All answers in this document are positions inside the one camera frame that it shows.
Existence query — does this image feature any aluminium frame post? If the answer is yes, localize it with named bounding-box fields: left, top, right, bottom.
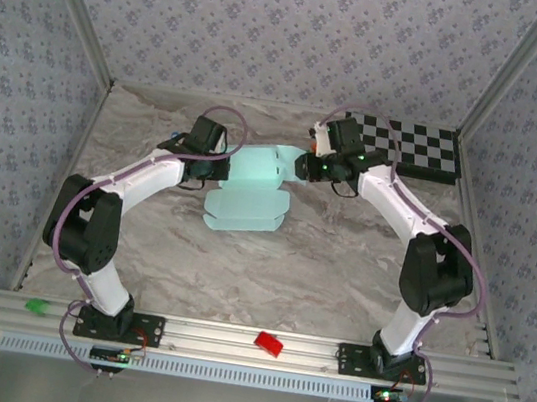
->
left=458, top=0, right=537, bottom=149
left=14, top=0, right=129, bottom=88

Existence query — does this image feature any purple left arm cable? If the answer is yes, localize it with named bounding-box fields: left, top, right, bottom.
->
left=34, top=83, right=252, bottom=393

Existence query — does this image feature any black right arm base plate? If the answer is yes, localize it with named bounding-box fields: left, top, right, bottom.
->
left=333, top=341, right=431, bottom=387

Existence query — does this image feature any grey slotted cable duct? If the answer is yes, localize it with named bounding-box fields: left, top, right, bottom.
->
left=0, top=328, right=388, bottom=402

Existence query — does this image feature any wide aluminium mounting rail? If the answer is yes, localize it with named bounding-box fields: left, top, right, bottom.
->
left=0, top=286, right=526, bottom=402

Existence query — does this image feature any aluminium table end rail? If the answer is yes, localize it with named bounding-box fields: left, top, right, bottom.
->
left=111, top=76, right=462, bottom=139

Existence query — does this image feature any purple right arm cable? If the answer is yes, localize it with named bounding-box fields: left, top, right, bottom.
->
left=274, top=98, right=516, bottom=402

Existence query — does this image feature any light blue paper box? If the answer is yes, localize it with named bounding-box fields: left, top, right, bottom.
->
left=200, top=134, right=308, bottom=243

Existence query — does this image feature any aluminium table side rail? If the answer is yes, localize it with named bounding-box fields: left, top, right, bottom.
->
left=10, top=73, right=116, bottom=302
left=427, top=136, right=531, bottom=362

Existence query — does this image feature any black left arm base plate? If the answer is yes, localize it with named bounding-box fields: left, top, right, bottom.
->
left=71, top=302, right=167, bottom=350

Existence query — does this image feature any black and grey checkerboard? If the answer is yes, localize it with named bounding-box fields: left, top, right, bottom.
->
left=336, top=109, right=468, bottom=188

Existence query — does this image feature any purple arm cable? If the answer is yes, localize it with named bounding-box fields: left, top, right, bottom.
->
left=274, top=98, right=516, bottom=402
left=34, top=83, right=252, bottom=393

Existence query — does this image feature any green plastic block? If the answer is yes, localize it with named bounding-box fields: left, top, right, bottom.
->
left=23, top=296, right=51, bottom=319

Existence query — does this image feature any red plastic block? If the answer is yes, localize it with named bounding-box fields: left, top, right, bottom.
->
left=251, top=329, right=286, bottom=359

